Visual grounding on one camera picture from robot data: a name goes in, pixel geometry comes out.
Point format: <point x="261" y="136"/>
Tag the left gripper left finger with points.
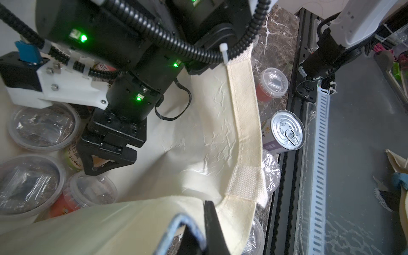
<point x="193" y="242"/>

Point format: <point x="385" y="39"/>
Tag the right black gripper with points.
<point x="103" y="143"/>

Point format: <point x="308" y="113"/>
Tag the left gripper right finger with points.
<point x="216" y="244"/>

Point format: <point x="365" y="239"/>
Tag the cream canvas tote bag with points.
<point x="211" y="152"/>

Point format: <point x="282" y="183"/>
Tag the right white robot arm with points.
<point x="120" y="57"/>

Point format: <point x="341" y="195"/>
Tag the orange label seed jar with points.
<point x="70" y="158"/>

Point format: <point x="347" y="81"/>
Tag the clear lid seed jar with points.
<point x="44" y="130"/>

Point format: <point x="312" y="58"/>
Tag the seed jar in bag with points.
<point x="30" y="184"/>

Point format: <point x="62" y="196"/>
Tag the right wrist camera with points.
<point x="34" y="81"/>

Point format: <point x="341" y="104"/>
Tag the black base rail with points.
<point x="336" y="195"/>

